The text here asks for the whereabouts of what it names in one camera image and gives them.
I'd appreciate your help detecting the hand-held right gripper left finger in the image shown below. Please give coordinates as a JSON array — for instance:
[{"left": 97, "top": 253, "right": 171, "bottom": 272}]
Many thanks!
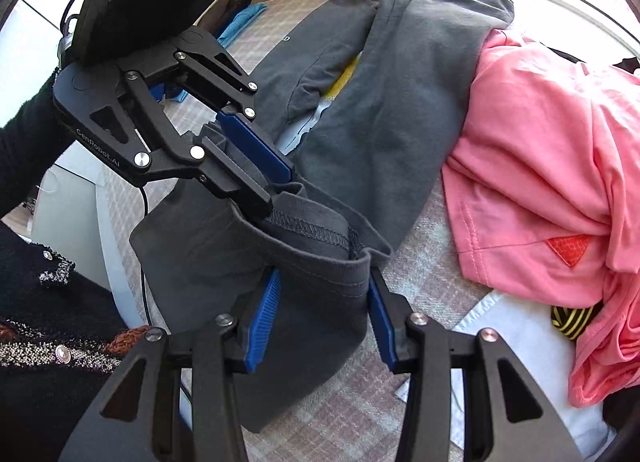
[{"left": 57, "top": 268, "right": 283, "bottom": 462}]

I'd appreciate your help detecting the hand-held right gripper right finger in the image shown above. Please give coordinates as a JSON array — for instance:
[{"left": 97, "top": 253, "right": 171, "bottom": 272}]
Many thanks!
[{"left": 366, "top": 266, "right": 585, "bottom": 462}]

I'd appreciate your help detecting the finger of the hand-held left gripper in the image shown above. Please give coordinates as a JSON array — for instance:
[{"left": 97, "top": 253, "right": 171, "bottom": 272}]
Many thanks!
[
  {"left": 172, "top": 26, "right": 295, "bottom": 184},
  {"left": 122, "top": 71, "right": 275, "bottom": 219}
]

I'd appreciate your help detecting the grey flower print t-shirt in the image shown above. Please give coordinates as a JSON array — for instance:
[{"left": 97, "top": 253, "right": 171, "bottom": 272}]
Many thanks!
[{"left": 129, "top": 0, "right": 516, "bottom": 435}]

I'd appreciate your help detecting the person's left forearm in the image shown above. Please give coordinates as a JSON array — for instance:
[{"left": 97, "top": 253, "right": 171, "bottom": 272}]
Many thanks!
[{"left": 0, "top": 67, "right": 76, "bottom": 218}]

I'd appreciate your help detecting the dark navy folded garment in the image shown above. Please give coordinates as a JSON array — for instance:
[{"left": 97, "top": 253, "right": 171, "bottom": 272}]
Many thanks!
[{"left": 215, "top": 0, "right": 253, "bottom": 38}]

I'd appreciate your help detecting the rust knitted cloth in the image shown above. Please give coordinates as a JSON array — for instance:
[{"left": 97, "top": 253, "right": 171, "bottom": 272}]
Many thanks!
[{"left": 107, "top": 325, "right": 152, "bottom": 355}]

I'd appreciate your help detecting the white garment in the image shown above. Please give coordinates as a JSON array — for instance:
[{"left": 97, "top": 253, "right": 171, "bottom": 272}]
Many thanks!
[{"left": 395, "top": 287, "right": 618, "bottom": 462}]

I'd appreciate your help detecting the yellow black striped cloth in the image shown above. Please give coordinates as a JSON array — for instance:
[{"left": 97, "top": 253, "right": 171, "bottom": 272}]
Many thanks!
[{"left": 550, "top": 304, "right": 608, "bottom": 341}]

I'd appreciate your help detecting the person's black tweed cardigan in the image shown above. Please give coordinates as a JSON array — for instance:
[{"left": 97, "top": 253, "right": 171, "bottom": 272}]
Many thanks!
[{"left": 0, "top": 222, "right": 151, "bottom": 462}]

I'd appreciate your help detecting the pink garment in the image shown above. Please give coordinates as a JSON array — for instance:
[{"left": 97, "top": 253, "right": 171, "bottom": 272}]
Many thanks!
[{"left": 441, "top": 28, "right": 640, "bottom": 408}]

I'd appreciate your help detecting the black garment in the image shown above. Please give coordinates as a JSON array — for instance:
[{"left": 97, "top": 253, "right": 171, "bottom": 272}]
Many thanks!
[{"left": 550, "top": 44, "right": 640, "bottom": 75}]

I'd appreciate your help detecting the black cable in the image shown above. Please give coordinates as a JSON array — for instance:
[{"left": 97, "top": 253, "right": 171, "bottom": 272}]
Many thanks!
[
  {"left": 56, "top": 0, "right": 91, "bottom": 65},
  {"left": 135, "top": 184, "right": 153, "bottom": 330}
]

